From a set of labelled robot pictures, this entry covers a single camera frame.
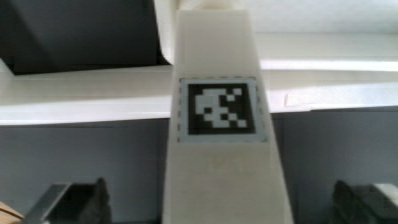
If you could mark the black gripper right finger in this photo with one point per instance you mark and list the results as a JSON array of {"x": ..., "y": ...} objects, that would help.
[{"x": 364, "y": 204}]

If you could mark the white desk leg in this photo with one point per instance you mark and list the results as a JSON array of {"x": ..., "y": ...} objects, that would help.
[{"x": 224, "y": 177}]

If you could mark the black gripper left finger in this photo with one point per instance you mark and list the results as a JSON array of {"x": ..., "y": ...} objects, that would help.
[{"x": 73, "y": 204}]

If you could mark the white desk top tray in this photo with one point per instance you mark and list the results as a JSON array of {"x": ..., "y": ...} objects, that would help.
[{"x": 315, "y": 44}]

